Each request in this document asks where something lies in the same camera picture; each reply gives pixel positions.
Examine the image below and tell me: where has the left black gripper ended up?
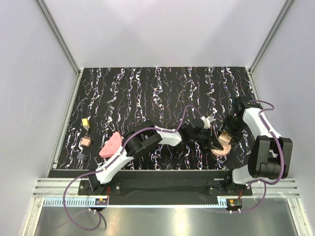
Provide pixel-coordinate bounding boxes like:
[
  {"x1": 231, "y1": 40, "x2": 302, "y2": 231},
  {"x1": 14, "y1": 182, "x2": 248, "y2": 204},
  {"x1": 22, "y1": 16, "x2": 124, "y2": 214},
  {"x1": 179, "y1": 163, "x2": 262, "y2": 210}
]
[{"x1": 189, "y1": 126, "x2": 222, "y2": 150}]

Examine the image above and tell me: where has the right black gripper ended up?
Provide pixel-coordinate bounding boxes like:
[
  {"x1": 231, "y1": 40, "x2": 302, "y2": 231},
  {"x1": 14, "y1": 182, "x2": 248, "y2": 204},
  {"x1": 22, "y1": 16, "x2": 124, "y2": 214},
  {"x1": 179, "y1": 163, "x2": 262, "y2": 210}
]
[{"x1": 217, "y1": 114, "x2": 247, "y2": 145}]

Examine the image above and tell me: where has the pink round power strip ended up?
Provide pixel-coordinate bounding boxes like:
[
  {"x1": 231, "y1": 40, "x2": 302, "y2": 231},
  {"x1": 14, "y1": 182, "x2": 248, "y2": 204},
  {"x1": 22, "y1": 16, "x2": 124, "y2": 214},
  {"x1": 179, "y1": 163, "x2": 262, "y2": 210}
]
[{"x1": 211, "y1": 144, "x2": 231, "y2": 156}]

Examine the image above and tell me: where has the pink triangular power socket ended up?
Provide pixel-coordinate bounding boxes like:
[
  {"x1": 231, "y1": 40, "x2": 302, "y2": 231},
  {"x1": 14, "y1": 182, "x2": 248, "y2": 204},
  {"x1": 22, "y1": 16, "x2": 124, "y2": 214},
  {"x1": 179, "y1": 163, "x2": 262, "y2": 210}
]
[{"x1": 99, "y1": 132, "x2": 123, "y2": 159}]

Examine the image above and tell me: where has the pink plug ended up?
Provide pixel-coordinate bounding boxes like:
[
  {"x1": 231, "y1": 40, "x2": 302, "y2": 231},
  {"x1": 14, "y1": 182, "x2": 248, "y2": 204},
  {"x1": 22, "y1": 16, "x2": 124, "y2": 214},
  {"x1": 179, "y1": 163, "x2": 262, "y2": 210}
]
[{"x1": 80, "y1": 137, "x2": 92, "y2": 147}]

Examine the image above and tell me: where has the yellow plug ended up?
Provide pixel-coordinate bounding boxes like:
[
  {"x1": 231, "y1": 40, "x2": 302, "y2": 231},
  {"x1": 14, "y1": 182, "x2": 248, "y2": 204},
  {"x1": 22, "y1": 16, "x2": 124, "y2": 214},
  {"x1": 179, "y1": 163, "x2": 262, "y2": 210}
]
[{"x1": 82, "y1": 118, "x2": 90, "y2": 130}]

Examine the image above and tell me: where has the dark grey plug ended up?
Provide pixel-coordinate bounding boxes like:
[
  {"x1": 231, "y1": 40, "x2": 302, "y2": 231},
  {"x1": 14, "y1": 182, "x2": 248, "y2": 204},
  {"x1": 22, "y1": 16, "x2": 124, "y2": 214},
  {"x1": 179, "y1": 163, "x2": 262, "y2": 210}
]
[{"x1": 76, "y1": 153, "x2": 88, "y2": 161}]

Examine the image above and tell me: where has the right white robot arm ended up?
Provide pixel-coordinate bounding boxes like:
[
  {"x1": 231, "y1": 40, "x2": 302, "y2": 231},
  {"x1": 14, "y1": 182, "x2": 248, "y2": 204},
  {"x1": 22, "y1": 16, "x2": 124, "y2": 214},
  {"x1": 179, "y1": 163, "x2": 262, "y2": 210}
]
[{"x1": 219, "y1": 96, "x2": 293, "y2": 195}]

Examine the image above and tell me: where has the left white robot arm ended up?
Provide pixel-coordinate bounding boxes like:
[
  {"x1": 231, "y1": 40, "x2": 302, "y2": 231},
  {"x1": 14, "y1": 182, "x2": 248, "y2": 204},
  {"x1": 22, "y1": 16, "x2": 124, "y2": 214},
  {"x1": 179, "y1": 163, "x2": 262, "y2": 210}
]
[{"x1": 88, "y1": 117, "x2": 223, "y2": 195}]

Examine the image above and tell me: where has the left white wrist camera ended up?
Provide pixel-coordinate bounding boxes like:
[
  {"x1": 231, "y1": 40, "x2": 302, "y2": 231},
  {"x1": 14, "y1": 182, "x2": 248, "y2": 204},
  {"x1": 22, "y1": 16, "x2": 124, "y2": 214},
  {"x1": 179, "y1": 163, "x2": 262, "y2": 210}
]
[{"x1": 200, "y1": 116, "x2": 216, "y2": 129}]

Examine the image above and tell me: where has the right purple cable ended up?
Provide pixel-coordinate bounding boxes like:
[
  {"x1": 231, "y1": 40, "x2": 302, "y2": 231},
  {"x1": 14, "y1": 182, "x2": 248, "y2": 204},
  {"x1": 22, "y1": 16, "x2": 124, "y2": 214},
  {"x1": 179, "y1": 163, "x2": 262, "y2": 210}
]
[{"x1": 240, "y1": 99, "x2": 287, "y2": 213}]

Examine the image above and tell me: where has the purple cable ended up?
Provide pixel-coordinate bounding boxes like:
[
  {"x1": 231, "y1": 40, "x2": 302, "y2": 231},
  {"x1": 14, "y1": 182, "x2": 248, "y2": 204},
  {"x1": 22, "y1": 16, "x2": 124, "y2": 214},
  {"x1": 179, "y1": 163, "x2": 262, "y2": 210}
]
[
  {"x1": 240, "y1": 99, "x2": 287, "y2": 213},
  {"x1": 63, "y1": 105, "x2": 206, "y2": 232}
]

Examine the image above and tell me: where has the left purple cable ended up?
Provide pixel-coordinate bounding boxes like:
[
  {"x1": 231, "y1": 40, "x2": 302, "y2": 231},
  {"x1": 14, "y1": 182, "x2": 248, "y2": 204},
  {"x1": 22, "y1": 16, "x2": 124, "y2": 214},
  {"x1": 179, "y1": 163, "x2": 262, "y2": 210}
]
[{"x1": 63, "y1": 105, "x2": 206, "y2": 232}]

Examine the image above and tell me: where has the right aluminium frame post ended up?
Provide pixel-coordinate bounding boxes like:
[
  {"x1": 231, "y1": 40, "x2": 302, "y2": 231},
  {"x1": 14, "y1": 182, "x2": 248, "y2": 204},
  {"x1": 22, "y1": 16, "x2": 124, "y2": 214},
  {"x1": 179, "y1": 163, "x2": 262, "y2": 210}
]
[{"x1": 248, "y1": 0, "x2": 295, "y2": 74}]

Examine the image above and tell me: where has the aluminium frame post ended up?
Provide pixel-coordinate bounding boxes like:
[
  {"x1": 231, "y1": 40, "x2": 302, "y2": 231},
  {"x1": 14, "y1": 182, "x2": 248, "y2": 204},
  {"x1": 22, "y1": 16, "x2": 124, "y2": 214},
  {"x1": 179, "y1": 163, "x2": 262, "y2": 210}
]
[
  {"x1": 248, "y1": 0, "x2": 295, "y2": 74},
  {"x1": 35, "y1": 0, "x2": 81, "y2": 76}
]

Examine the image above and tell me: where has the grey slotted cable duct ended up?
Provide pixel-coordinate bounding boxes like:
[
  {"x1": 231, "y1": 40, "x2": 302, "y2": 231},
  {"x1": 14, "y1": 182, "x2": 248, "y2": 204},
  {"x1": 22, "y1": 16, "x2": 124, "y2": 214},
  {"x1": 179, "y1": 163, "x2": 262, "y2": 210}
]
[{"x1": 43, "y1": 197, "x2": 108, "y2": 207}]

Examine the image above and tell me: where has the left aluminium frame post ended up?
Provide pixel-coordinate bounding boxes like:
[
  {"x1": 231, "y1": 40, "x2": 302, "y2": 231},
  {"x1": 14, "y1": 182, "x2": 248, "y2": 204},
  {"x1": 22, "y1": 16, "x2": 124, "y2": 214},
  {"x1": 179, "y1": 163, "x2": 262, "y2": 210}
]
[{"x1": 35, "y1": 0, "x2": 81, "y2": 76}]

